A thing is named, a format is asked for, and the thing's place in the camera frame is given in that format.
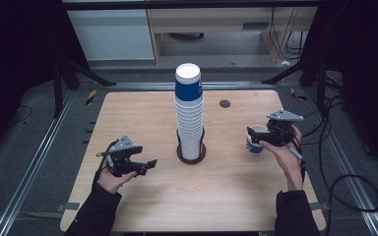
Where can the person's left hand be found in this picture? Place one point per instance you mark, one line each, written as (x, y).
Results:
(111, 183)

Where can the black metal stand leg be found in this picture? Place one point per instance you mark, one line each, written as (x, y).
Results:
(321, 85)
(57, 88)

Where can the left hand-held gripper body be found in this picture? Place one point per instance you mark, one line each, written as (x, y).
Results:
(123, 144)

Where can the person's right hand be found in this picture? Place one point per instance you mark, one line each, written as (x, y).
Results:
(290, 164)

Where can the white cabinet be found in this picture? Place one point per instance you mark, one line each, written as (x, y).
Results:
(111, 34)

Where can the black round table grommet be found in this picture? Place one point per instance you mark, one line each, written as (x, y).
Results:
(224, 104)

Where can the stack of paper cups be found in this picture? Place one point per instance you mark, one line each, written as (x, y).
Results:
(189, 114)

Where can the black cup holder stand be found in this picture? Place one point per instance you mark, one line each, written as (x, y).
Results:
(191, 161)

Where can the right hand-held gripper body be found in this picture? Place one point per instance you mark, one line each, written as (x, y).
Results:
(283, 115)

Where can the yellow black tape strip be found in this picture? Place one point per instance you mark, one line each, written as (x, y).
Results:
(297, 95)
(91, 97)

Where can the blue white paper cup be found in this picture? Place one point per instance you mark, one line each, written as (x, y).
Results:
(254, 149)

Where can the aluminium floor rail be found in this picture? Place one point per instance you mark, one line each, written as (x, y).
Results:
(344, 164)
(32, 164)
(144, 86)

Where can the grey table bracket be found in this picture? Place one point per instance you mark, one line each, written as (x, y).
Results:
(320, 206)
(69, 206)

